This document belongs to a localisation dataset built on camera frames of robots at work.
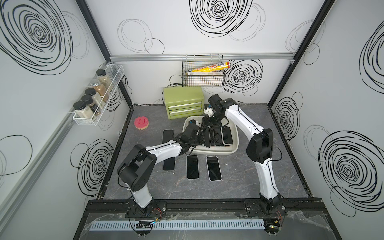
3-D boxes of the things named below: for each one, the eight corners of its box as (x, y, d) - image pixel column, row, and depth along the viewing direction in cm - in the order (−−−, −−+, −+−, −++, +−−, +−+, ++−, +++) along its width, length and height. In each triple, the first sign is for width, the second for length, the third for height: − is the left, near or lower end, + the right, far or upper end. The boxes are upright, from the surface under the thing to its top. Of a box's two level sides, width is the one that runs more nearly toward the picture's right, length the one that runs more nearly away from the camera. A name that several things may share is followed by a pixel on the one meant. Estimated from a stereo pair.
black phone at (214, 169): (209, 182, 84) (209, 180, 83) (205, 157, 94) (206, 156, 92) (222, 180, 85) (222, 179, 83) (217, 156, 94) (217, 155, 93)
